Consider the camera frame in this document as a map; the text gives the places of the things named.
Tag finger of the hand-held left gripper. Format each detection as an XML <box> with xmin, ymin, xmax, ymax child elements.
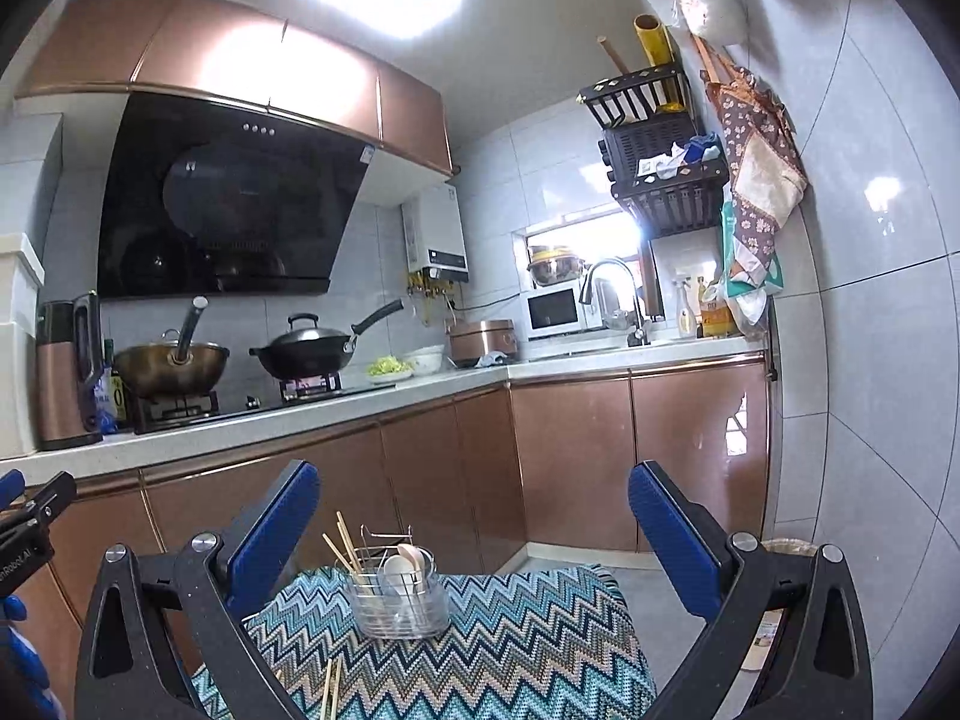
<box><xmin>0</xmin><ymin>469</ymin><xmax>78</xmax><ymax>530</ymax></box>

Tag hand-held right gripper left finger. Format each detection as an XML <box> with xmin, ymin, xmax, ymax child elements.
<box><xmin>73</xmin><ymin>459</ymin><xmax>322</xmax><ymax>720</ymax></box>

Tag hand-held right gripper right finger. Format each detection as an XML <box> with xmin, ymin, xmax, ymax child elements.
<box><xmin>628</xmin><ymin>460</ymin><xmax>875</xmax><ymax>720</ymax></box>

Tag bamboo chopsticks set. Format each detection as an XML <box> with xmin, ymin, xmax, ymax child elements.
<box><xmin>321</xmin><ymin>510</ymin><xmax>376</xmax><ymax>720</ymax></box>

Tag beige plastic spoon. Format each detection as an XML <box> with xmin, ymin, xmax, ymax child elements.
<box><xmin>396</xmin><ymin>542</ymin><xmax>430</xmax><ymax>590</ymax></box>

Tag wire utensil holder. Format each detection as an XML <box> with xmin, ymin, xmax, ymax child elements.
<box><xmin>346</xmin><ymin>523</ymin><xmax>451</xmax><ymax>640</ymax></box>

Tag copper electric kettle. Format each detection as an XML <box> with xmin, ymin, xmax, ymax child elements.
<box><xmin>36</xmin><ymin>291</ymin><xmax>106</xmax><ymax>452</ymax></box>

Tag dark sauce bottle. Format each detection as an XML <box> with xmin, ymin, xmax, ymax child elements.
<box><xmin>94</xmin><ymin>341</ymin><xmax>132</xmax><ymax>432</ymax></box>

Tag copper lower cabinets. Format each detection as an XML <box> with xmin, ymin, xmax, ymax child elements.
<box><xmin>30</xmin><ymin>360</ymin><xmax>773</xmax><ymax>691</ymax></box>

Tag copper cabinets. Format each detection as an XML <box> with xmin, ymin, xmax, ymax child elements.
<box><xmin>15</xmin><ymin>0</ymin><xmax>455</xmax><ymax>177</ymax></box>
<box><xmin>30</xmin><ymin>360</ymin><xmax>773</xmax><ymax>691</ymax></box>

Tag black gas stove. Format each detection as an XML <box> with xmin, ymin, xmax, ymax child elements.
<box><xmin>131</xmin><ymin>375</ymin><xmax>395</xmax><ymax>436</ymax></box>

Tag brass wok with lid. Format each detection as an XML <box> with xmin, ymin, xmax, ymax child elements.
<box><xmin>112</xmin><ymin>296</ymin><xmax>231</xmax><ymax>397</ymax></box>

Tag black wok with lid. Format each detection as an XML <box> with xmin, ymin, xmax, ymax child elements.
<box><xmin>250</xmin><ymin>298</ymin><xmax>406</xmax><ymax>381</ymax></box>

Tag zigzag patterned cloth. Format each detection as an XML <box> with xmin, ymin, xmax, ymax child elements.
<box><xmin>189</xmin><ymin>564</ymin><xmax>657</xmax><ymax>720</ymax></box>

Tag clear spray bottle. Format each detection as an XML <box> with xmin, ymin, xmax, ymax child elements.
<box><xmin>673</xmin><ymin>274</ymin><xmax>698</xmax><ymax>338</ymax></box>

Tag yellow oil bottle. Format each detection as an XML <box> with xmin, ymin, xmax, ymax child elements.
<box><xmin>697</xmin><ymin>276</ymin><xmax>740</xmax><ymax>338</ymax></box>

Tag steel kitchen faucet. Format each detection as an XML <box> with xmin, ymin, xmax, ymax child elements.
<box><xmin>579</xmin><ymin>257</ymin><xmax>652</xmax><ymax>347</ymax></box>

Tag white microwave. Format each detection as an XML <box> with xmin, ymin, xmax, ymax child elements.
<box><xmin>523</xmin><ymin>285</ymin><xmax>605</xmax><ymax>340</ymax></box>

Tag green and white bag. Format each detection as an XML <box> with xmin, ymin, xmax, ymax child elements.
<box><xmin>709</xmin><ymin>187</ymin><xmax>785</xmax><ymax>335</ymax></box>

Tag copper rice cooker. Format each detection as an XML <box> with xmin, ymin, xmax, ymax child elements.
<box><xmin>448</xmin><ymin>317</ymin><xmax>517</xmax><ymax>368</ymax></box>

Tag steel pot on microwave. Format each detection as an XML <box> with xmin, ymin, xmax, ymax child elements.
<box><xmin>526</xmin><ymin>244</ymin><xmax>586</xmax><ymax>287</ymax></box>

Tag black range hood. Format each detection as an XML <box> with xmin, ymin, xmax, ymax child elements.
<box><xmin>96</xmin><ymin>90</ymin><xmax>380</xmax><ymax>299</ymax></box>

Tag white water heater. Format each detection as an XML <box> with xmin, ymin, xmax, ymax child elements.
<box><xmin>401</xmin><ymin>181</ymin><xmax>472</xmax><ymax>282</ymax></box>

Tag brown floral apron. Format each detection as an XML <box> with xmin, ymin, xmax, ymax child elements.
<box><xmin>690</xmin><ymin>34</ymin><xmax>809</xmax><ymax>275</ymax></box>

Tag copper upper cabinets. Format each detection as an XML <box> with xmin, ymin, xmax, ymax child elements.
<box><xmin>15</xmin><ymin>0</ymin><xmax>455</xmax><ymax>177</ymax></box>

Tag wooden rolling pin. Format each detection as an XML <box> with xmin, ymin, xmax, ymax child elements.
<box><xmin>598</xmin><ymin>35</ymin><xmax>635</xmax><ymax>80</ymax></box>

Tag yellow wrap roll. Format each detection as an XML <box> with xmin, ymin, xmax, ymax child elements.
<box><xmin>634</xmin><ymin>13</ymin><xmax>687</xmax><ymax>112</ymax></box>

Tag black wall rack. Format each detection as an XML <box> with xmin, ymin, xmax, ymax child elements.
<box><xmin>577</xmin><ymin>61</ymin><xmax>732</xmax><ymax>241</ymax></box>

